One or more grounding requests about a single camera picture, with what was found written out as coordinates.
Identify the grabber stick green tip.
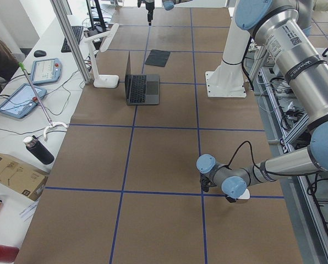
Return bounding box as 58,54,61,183
18,62,68,141

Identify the aluminium frame post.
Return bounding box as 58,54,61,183
50,0,91,84

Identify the black mouse pad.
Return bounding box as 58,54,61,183
145,49,171,67

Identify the black keyboard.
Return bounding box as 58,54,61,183
61,25,84,53

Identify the red object at edge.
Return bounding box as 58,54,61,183
0,245,19,263

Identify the far blue teach pendant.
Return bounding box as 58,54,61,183
30,58,62,85

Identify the grey laptop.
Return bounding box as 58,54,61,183
125,52,160,106

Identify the black computer mouse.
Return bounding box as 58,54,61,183
34,49,47,58

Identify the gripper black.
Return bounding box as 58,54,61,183
138,0,155,25

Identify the white camera pole mount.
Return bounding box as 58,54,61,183
205,1,251,98

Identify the white desk lamp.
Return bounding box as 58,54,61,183
83,23,120,89

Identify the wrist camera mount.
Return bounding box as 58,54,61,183
200,175,216,193

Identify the white computer mouse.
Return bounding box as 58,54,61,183
234,189,250,202

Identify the cardboard box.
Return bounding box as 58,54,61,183
0,153,48,201

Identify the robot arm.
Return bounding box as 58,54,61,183
196,1,328,202
137,0,190,26

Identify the blue teach pendant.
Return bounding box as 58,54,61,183
30,58,62,85
0,83,37,119

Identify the near blue teach pendant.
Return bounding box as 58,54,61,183
0,83,37,119

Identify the black water bottle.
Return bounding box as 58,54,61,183
23,135,54,165

